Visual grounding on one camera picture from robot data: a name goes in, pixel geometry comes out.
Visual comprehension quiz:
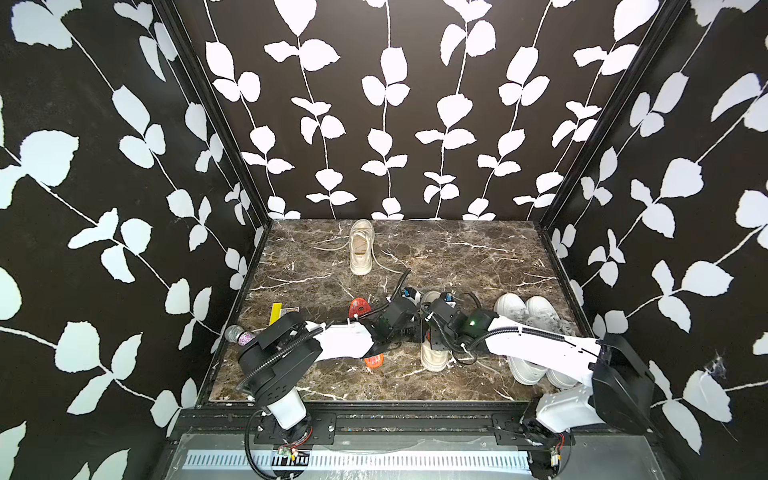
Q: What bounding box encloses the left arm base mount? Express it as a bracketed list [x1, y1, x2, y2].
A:
[248, 410, 337, 448]

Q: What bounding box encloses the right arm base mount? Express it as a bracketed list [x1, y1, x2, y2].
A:
[492, 413, 572, 450]

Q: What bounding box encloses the beige sneaker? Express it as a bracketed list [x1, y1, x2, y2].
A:
[418, 290, 452, 373]
[349, 219, 375, 276]

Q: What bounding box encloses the white vented rail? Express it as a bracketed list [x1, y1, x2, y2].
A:
[181, 449, 533, 475]

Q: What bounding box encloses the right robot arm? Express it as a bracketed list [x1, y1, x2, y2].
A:
[419, 292, 655, 442]

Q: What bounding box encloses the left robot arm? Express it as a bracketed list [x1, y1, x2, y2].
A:
[225, 287, 421, 441]

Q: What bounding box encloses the white sneaker outer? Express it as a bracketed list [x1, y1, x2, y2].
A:
[525, 296, 577, 390]

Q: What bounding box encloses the white sneaker inner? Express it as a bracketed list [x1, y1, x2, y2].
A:
[494, 293, 547, 386]

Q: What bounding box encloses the white sneaker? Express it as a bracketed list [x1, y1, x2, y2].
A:
[525, 296, 577, 390]
[494, 293, 547, 386]

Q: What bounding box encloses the yellow card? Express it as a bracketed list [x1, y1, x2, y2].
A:
[269, 303, 282, 325]

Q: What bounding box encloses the purple glitter tube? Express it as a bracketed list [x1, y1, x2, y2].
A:
[224, 324, 255, 346]

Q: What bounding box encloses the red insole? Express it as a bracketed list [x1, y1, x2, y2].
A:
[349, 298, 384, 369]

